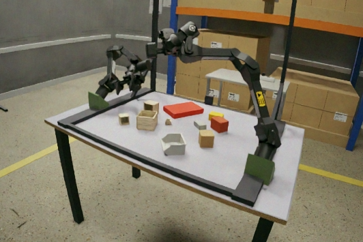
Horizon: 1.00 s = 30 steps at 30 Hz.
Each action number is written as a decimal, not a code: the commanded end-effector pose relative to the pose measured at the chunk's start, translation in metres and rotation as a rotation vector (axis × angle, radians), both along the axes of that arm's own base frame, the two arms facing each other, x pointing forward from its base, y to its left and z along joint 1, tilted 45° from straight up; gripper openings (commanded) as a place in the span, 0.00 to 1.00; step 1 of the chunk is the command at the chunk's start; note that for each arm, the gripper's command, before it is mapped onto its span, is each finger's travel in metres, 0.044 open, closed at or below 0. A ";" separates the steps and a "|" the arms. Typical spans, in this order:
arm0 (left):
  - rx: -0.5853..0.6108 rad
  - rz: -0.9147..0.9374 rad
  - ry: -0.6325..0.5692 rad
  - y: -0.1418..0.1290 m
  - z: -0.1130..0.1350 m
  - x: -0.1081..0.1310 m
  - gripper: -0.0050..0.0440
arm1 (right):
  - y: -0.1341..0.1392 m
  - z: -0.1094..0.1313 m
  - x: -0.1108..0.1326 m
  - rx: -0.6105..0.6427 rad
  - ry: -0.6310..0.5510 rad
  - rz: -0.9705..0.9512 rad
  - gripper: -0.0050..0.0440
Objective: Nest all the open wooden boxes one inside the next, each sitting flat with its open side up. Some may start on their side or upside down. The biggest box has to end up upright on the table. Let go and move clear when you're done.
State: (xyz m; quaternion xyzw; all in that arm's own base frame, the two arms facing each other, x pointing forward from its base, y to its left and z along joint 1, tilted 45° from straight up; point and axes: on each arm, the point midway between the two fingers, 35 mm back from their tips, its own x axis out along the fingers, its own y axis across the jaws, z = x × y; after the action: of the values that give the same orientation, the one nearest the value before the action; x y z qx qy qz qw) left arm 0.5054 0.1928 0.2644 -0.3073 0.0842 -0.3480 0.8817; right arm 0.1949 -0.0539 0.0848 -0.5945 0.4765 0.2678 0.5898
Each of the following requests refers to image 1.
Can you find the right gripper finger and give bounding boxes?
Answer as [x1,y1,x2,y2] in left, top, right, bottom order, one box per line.
[129,76,142,91]
[114,82,123,95]

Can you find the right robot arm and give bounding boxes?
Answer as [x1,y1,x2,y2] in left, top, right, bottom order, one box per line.
[95,45,151,99]

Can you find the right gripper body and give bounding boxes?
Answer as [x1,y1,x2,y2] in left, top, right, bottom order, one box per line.
[112,69,145,88]

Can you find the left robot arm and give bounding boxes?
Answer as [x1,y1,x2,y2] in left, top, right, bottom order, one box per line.
[158,22,282,161]

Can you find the white open box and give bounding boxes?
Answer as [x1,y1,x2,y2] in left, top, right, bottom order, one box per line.
[160,133,187,155]

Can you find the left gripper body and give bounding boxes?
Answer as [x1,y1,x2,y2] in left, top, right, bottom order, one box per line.
[145,42,185,59]

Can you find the tan cube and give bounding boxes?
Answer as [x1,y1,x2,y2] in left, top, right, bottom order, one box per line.
[199,130,214,148]

